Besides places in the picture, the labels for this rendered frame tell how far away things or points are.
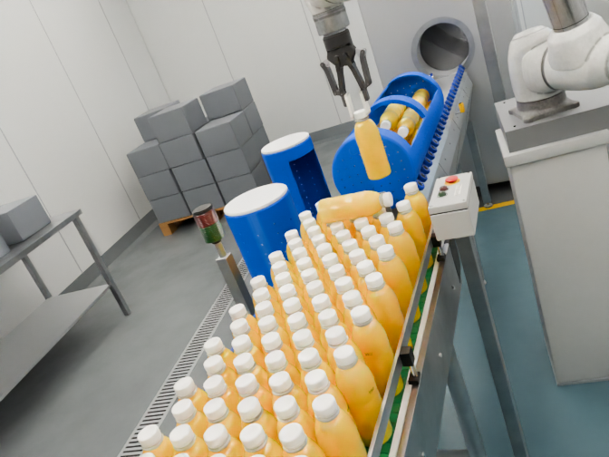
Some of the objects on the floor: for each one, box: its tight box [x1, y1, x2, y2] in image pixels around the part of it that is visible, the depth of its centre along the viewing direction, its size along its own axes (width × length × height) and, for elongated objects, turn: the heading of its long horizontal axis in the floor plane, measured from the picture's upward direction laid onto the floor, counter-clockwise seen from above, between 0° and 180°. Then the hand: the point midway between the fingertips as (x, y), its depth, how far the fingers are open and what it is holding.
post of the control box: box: [455, 236, 529, 457], centre depth 171 cm, size 4×4×100 cm
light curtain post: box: [471, 0, 507, 128], centre depth 297 cm, size 6×6×170 cm
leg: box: [466, 120, 493, 208], centre depth 372 cm, size 6×6×63 cm
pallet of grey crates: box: [127, 77, 273, 237], centre depth 575 cm, size 120×80×119 cm
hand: (357, 103), depth 156 cm, fingers closed on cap, 4 cm apart
